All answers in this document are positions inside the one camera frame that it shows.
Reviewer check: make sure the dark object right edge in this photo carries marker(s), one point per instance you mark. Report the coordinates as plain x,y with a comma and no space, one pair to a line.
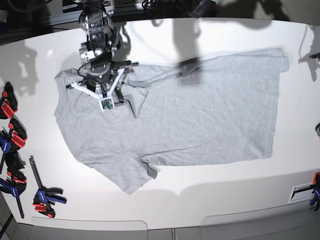
317,129

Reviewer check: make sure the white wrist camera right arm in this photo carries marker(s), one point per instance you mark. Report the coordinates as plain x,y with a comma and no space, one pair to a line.
106,103

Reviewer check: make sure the blue red clamp lower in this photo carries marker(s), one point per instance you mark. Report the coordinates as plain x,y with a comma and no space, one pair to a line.
16,182

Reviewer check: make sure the grey T-shirt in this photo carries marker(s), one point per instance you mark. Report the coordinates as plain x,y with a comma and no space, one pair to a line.
217,111

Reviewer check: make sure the aluminium rail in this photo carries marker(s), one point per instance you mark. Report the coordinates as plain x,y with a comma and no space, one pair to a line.
61,18

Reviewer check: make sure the blue red clamp middle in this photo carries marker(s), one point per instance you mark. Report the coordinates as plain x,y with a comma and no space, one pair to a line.
12,141

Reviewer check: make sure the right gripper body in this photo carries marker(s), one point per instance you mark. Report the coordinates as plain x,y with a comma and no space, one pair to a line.
102,81

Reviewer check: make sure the red black clamp top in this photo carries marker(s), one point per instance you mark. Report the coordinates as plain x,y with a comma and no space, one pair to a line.
8,102

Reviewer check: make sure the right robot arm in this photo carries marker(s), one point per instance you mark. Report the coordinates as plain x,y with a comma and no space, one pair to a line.
102,38

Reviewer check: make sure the blue bar clamp front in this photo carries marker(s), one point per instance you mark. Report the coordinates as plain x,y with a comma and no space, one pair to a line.
45,198

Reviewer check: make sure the white label plate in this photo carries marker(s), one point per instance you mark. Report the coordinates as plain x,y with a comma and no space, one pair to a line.
300,193

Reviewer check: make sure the blue clamp right edge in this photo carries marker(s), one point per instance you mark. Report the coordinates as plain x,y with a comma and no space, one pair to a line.
316,191

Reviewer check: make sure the blue red clamp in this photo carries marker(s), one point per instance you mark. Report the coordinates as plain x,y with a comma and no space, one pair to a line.
16,182
12,141

